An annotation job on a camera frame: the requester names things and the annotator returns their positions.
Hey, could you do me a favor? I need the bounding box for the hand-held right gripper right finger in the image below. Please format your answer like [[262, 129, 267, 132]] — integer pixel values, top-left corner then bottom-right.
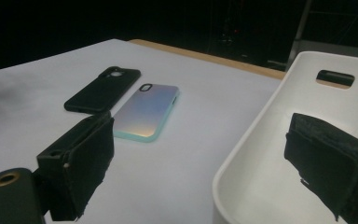
[[283, 112, 358, 224]]

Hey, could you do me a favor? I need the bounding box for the iridescent teal-edged phone case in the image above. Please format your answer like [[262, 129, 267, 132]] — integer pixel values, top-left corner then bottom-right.
[[113, 82, 181, 144]]

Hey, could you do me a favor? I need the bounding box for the black phone case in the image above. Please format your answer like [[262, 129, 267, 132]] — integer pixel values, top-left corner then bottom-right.
[[63, 65, 142, 115]]

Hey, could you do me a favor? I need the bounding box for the wooden table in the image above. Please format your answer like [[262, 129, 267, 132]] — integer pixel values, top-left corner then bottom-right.
[[129, 38, 287, 81]]

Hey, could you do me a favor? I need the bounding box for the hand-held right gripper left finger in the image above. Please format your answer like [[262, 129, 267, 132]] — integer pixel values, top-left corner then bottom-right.
[[36, 111, 116, 222]]

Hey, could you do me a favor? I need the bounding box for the white plastic bin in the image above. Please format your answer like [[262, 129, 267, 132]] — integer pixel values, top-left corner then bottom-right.
[[212, 50, 358, 224]]

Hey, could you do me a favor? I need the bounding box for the grey metal stand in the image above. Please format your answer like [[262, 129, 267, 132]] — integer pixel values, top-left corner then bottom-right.
[[287, 0, 313, 68]]

